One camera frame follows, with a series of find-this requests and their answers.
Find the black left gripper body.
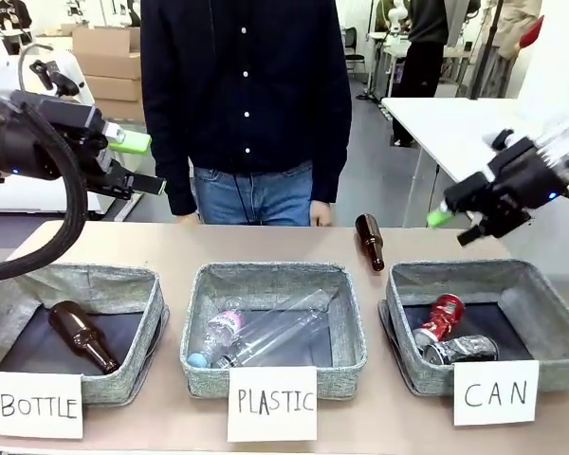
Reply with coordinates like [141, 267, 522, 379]
[0, 91, 111, 191]

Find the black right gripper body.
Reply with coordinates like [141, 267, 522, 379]
[482, 136, 569, 215]

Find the crushed red can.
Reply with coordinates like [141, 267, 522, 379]
[412, 293, 467, 348]

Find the crushed silver can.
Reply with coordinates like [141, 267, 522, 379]
[423, 334, 500, 367]

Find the brown glass bottle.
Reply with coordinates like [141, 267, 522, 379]
[47, 300, 121, 376]
[354, 212, 387, 273]

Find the plastic bottle pink label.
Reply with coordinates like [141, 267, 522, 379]
[186, 309, 247, 369]

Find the clear plastic bottle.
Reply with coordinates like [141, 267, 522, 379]
[211, 289, 332, 369]

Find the person's left forearm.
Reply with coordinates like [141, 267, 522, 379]
[310, 101, 354, 204]

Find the person's right forearm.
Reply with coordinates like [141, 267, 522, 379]
[140, 103, 198, 217]

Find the grey basket labelled can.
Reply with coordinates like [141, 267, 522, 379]
[377, 258, 569, 397]

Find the grey basket labelled plastic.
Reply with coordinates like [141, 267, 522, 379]
[179, 261, 368, 399]

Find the white paper sign CAN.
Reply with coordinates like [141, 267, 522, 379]
[451, 359, 540, 428]

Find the grey basket labelled bottle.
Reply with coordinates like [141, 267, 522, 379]
[0, 263, 170, 407]

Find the person's left hand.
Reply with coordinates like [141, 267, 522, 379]
[310, 199, 335, 228]

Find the flat cardboard box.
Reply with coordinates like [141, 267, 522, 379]
[93, 98, 146, 120]
[82, 74, 142, 102]

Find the white table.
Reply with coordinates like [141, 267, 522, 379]
[381, 97, 532, 184]

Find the open cardboard box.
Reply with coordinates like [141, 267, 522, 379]
[71, 26, 142, 81]

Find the person in dark shirt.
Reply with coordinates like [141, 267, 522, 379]
[139, 0, 354, 228]

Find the bystander in printed black top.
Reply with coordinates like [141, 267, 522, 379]
[0, 0, 34, 56]

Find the bystander in black clothes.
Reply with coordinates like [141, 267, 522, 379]
[391, 0, 451, 147]

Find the bystander in beige coat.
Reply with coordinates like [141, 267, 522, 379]
[472, 0, 544, 100]

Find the black tripod pole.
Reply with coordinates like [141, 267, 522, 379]
[468, 0, 505, 100]

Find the red cloth item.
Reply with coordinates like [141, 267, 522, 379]
[518, 15, 546, 50]

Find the black office chair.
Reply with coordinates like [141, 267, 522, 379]
[342, 26, 369, 72]

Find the white paper sign BOTTLE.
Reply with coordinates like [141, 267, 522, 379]
[0, 371, 84, 440]

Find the white paper sign PLASTIC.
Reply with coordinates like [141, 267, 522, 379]
[226, 366, 319, 444]

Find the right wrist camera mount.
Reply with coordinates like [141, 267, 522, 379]
[482, 127, 518, 154]

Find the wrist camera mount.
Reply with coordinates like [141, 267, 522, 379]
[482, 127, 518, 154]
[17, 43, 81, 100]

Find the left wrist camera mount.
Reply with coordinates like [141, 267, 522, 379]
[17, 43, 81, 100]

